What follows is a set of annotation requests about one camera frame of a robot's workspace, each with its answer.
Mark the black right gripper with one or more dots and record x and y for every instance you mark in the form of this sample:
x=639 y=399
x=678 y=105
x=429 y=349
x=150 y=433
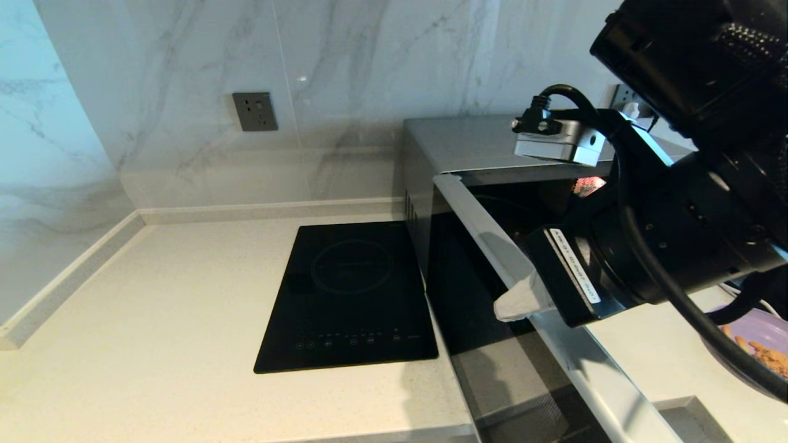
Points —
x=572 y=277

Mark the purple plate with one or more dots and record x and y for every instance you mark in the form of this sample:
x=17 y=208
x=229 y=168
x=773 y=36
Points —
x=769 y=326

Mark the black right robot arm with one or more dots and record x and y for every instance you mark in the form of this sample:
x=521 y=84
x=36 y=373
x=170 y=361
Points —
x=695 y=154

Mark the black induction cooktop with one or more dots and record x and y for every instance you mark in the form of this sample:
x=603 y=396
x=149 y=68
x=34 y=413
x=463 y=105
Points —
x=351 y=295

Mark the white power plug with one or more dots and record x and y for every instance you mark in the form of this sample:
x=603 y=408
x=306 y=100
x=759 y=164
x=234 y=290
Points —
x=631 y=111

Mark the fried food pieces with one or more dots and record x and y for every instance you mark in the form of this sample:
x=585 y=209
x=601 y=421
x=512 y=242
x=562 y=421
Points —
x=772 y=360

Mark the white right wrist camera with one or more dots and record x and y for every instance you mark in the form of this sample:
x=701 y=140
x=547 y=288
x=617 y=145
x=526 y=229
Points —
x=560 y=141

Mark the dark double wall socket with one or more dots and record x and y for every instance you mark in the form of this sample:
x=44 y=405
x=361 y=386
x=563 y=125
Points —
x=625 y=95

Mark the grey single wall socket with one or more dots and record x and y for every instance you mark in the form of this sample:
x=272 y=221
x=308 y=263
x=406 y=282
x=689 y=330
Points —
x=255 y=112

